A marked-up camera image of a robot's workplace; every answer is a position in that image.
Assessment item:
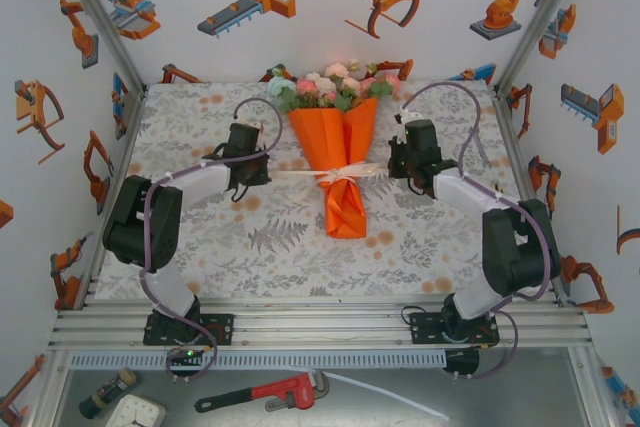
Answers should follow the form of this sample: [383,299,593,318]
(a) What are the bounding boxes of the cream ribbon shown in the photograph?
[272,161,389,188]

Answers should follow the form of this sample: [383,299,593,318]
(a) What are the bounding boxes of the orange wrapping paper sheet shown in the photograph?
[287,96,380,240]

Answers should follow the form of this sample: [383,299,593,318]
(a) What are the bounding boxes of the artificial flower bouquet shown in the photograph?
[267,59,404,113]

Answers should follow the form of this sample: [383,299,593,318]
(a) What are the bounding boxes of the silver open-end wrench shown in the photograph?
[477,134,494,168]

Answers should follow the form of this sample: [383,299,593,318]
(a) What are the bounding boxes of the floral print tablecloth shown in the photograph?
[94,79,546,298]

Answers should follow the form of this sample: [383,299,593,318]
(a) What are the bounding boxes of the black controller board green light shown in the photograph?
[166,345,207,368]

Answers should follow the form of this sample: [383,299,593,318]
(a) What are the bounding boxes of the red pipe wrench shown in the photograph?
[193,369,331,414]

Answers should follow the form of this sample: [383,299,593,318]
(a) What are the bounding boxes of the white alarm clock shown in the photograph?
[104,393,167,427]

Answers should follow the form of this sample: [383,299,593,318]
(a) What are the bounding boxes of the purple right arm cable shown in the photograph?
[399,80,561,381]

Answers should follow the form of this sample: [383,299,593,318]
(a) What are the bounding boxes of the aluminium side rail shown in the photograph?
[79,91,146,308]
[492,91,569,306]

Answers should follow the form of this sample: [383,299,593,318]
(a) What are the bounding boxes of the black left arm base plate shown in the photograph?
[143,313,236,347]

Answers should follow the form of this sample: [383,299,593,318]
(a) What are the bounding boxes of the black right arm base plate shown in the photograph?
[409,311,501,348]

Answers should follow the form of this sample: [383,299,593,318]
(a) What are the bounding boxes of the aluminium mounting rail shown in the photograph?
[47,296,594,352]

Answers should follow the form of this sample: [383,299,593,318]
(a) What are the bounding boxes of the white slotted cable duct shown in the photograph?
[69,350,446,369]

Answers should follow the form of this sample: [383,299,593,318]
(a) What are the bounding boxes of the aluminium frame post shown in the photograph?
[52,0,146,93]
[494,0,594,93]

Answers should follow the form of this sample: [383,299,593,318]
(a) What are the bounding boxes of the black cable junction box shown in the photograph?
[444,349,481,376]

